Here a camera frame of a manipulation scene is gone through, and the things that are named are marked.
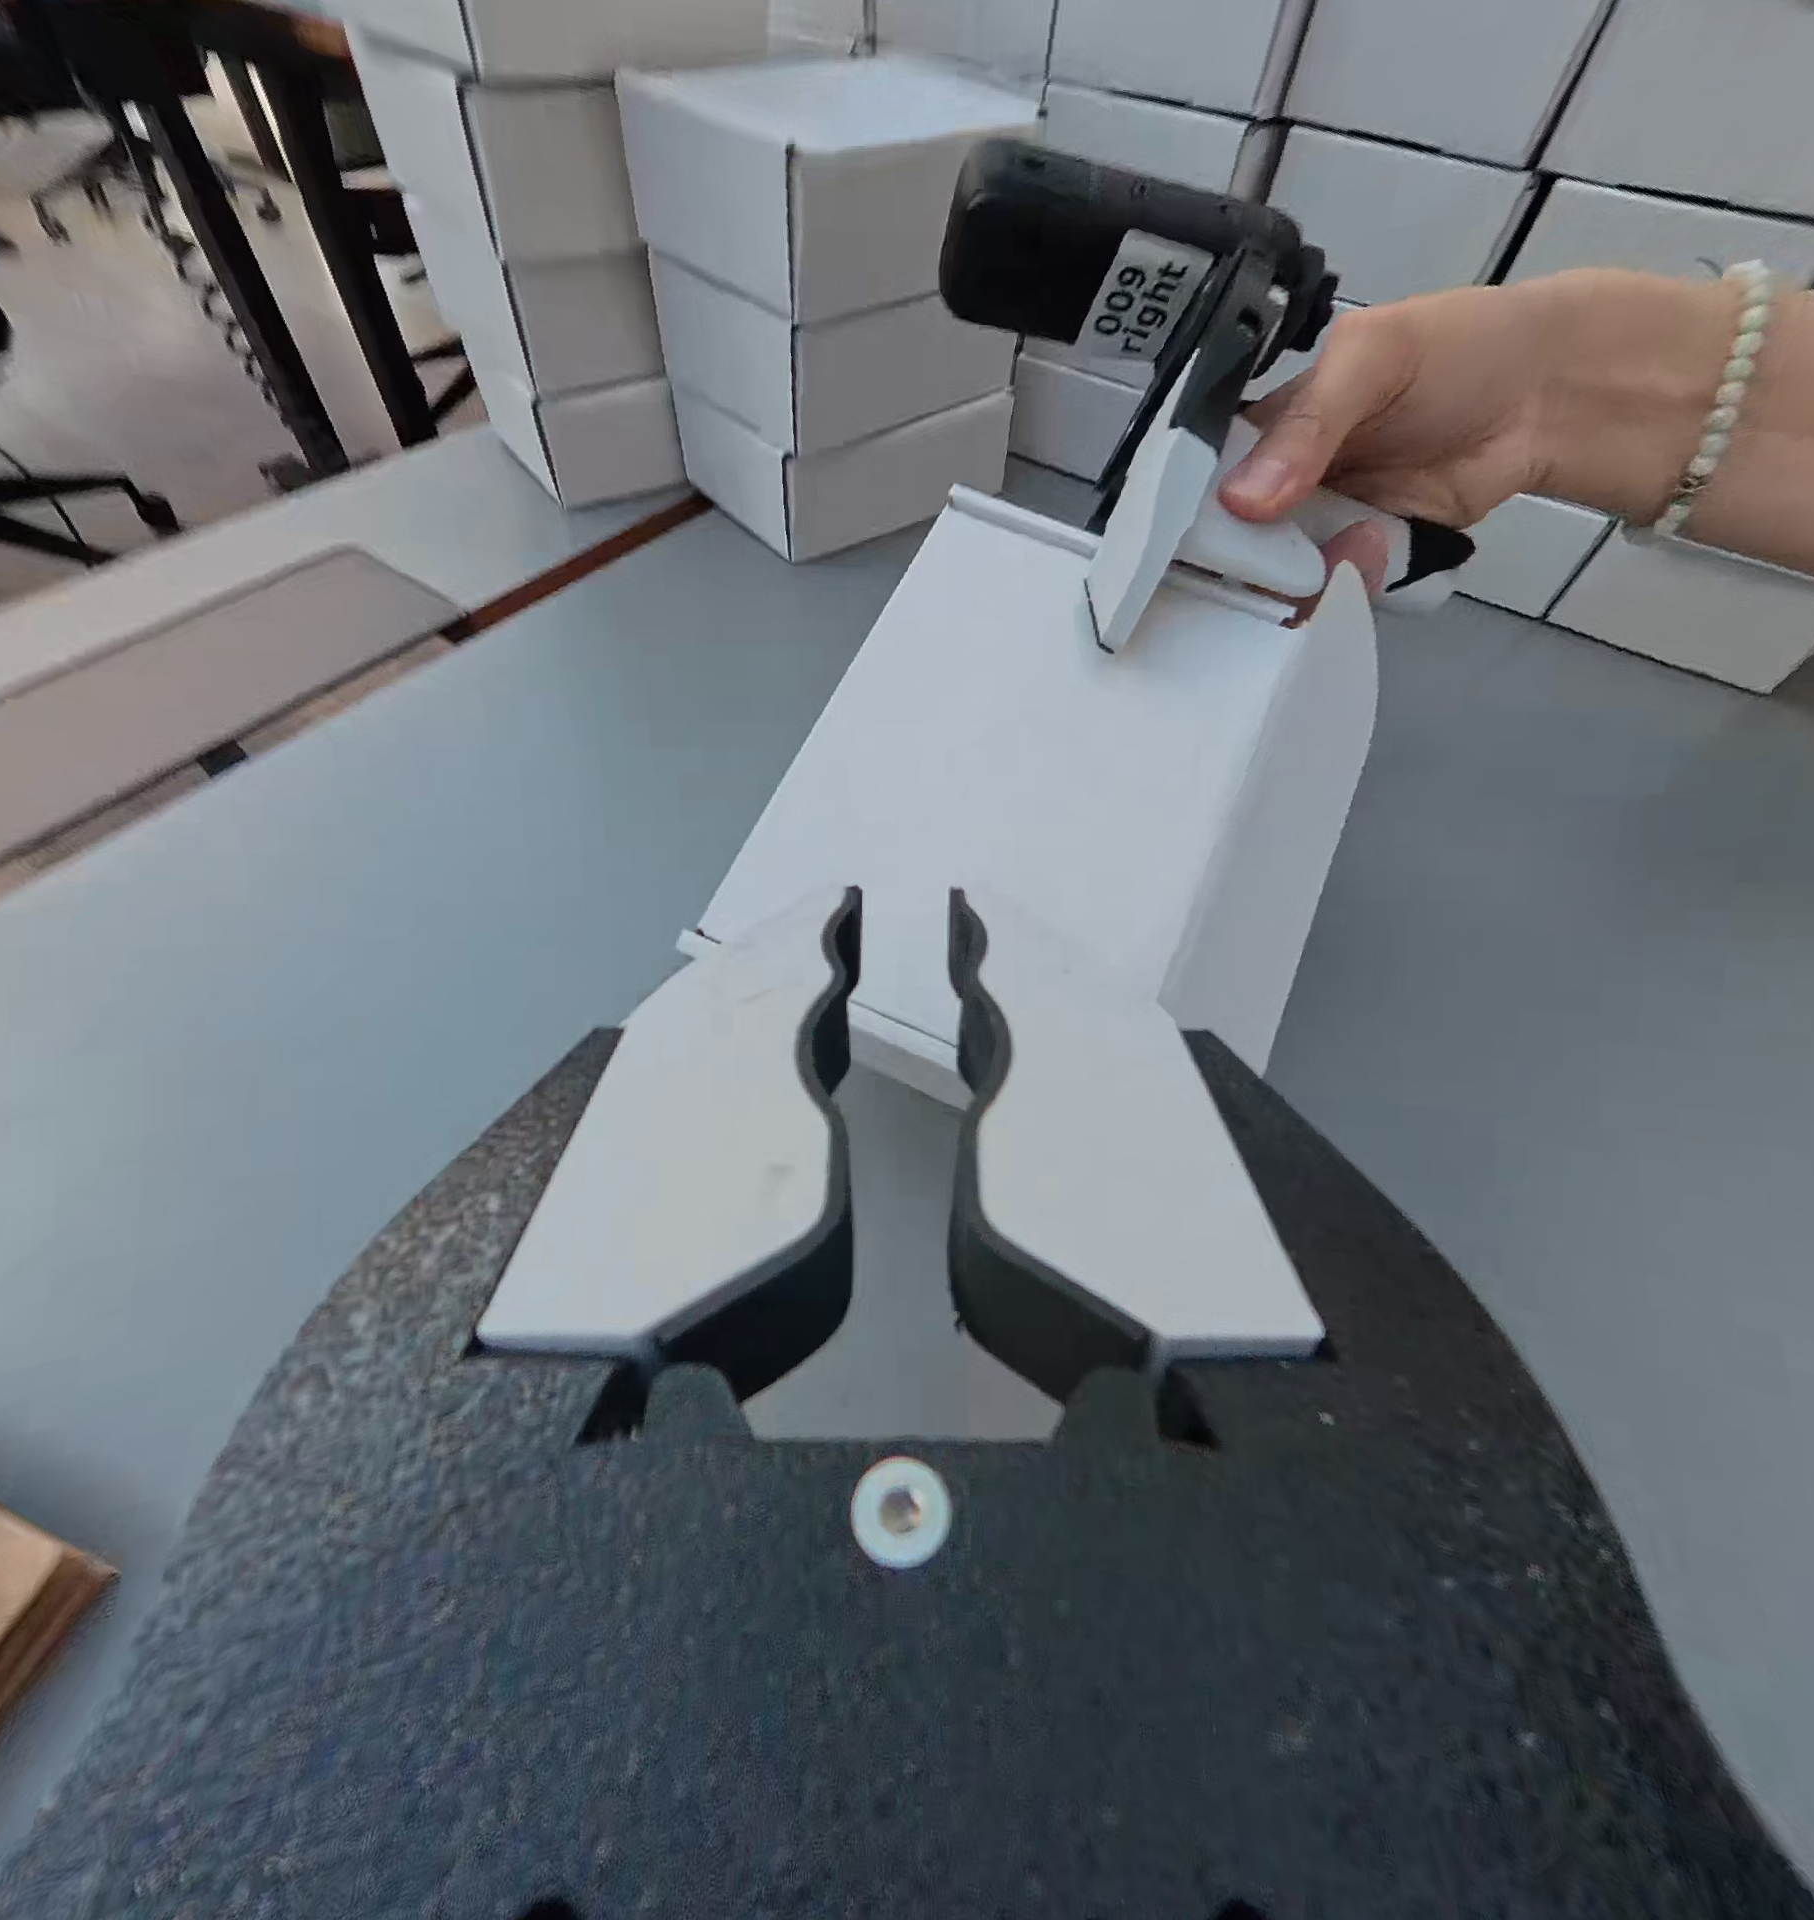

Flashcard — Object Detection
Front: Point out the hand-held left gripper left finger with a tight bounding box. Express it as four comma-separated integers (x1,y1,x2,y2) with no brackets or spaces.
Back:
479,886,864,1397

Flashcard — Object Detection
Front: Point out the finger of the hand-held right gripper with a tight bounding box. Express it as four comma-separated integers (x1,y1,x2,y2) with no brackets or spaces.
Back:
1083,382,1234,657

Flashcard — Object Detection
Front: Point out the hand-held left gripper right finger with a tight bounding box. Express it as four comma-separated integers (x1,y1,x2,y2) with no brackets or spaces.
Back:
947,888,1324,1404

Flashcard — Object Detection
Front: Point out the white cardboard box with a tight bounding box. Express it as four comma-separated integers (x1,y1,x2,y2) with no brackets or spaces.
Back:
679,483,1382,1104

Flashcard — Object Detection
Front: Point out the person's right hand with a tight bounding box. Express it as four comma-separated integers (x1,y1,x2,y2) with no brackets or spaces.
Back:
1217,269,1676,594

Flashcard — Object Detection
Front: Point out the stack of white cardboard boxes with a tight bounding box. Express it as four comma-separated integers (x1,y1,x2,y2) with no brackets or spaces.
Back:
340,0,1814,695

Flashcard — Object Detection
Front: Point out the brown cardboard piece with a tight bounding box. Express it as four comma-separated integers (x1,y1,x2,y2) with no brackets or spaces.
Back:
0,1482,116,1790

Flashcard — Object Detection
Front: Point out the black office chair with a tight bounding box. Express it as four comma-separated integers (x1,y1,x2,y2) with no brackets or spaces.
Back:
0,195,186,578

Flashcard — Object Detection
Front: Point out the pale beaded bracelet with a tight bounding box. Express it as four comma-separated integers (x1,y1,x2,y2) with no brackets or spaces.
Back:
1653,262,1779,541

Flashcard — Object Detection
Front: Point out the grey desk cable flap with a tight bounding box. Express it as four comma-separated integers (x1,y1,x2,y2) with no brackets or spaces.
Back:
0,546,467,891

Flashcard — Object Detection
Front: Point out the black metal table frame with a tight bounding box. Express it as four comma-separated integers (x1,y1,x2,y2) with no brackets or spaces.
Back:
0,0,476,484

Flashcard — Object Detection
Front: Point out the black coiled cable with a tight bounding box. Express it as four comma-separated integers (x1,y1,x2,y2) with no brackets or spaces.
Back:
156,143,329,488

